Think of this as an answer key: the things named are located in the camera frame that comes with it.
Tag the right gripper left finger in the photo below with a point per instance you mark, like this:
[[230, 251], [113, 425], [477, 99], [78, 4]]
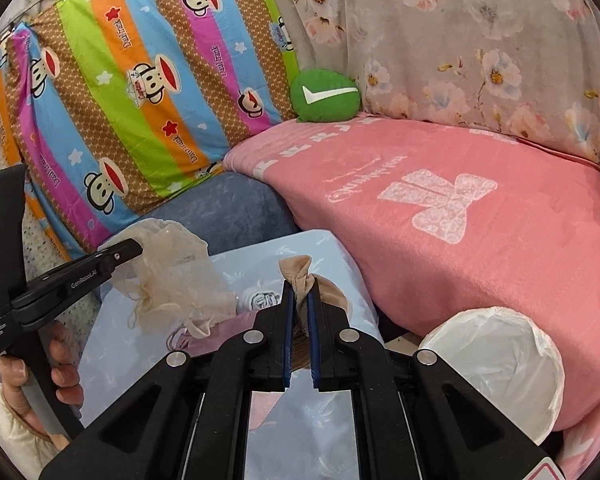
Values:
[[187, 420]]

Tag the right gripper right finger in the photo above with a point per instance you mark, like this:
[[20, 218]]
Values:
[[414, 416]]

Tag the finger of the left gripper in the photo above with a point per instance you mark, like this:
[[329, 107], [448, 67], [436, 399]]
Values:
[[54, 292]]

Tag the mauve cloth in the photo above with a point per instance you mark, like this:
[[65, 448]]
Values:
[[182, 340]]

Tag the tan stocking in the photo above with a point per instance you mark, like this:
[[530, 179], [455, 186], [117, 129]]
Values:
[[296, 271]]

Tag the pink cloth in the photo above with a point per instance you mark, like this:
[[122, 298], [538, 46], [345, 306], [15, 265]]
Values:
[[262, 404]]

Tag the white lined trash bin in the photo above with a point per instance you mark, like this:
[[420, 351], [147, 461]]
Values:
[[510, 360]]

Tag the person's left hand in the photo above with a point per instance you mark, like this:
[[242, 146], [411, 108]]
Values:
[[16, 375]]

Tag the light blue palm tablecloth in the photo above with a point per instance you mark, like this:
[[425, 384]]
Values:
[[295, 432]]

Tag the cream sleeve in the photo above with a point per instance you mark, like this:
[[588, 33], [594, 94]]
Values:
[[28, 450]]

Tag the patterned white rolled sock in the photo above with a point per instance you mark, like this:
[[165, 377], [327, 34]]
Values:
[[256, 299]]

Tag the pink bow blanket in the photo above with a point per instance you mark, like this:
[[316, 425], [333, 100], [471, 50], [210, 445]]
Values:
[[443, 219]]

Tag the blue-grey velvet cushion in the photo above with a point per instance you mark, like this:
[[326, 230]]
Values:
[[230, 211]]

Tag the colourful monkey cartoon sheet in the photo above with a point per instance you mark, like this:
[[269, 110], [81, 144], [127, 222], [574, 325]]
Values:
[[116, 106]]

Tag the green check mark cushion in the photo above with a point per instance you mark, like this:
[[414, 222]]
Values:
[[324, 96]]

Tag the grey floral sheet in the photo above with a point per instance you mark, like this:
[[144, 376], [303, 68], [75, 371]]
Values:
[[527, 68]]

